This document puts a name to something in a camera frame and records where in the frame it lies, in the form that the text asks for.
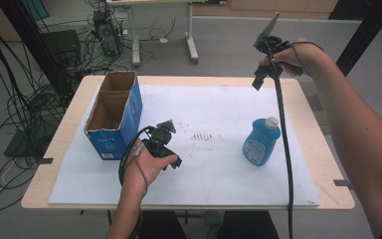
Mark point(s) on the white paper sheet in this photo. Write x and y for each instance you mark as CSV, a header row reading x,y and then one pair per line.
x,y
212,179

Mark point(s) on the blue cardboard box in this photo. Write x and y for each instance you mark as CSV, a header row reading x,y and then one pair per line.
x,y
126,126

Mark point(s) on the black frame post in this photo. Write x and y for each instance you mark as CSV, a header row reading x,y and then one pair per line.
x,y
36,43
364,33

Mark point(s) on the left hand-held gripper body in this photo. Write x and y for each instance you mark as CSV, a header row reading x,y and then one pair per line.
x,y
159,141

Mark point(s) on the black metal clip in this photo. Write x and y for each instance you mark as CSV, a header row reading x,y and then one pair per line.
x,y
44,161
342,183

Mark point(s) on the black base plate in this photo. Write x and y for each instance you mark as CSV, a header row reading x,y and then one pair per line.
x,y
23,144

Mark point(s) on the wooden cabinet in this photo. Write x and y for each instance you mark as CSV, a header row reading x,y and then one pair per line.
x,y
278,8

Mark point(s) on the person's right hand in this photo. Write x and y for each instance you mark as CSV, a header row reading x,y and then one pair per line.
x,y
301,56

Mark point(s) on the black case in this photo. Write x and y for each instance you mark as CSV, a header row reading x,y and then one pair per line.
x,y
63,46

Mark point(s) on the person's dark clothing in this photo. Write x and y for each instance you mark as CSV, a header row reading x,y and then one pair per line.
x,y
245,227

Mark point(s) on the person's left hand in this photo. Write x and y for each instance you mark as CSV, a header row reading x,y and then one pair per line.
x,y
142,169

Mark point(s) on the blue bottle with white cap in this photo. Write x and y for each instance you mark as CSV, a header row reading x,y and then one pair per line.
x,y
260,146

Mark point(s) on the white desk frame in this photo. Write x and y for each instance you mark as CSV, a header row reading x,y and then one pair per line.
x,y
191,40

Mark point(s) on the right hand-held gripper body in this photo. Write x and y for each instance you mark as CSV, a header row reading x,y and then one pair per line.
x,y
273,45

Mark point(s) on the black computer tower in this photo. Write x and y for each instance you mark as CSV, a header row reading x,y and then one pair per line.
x,y
107,33

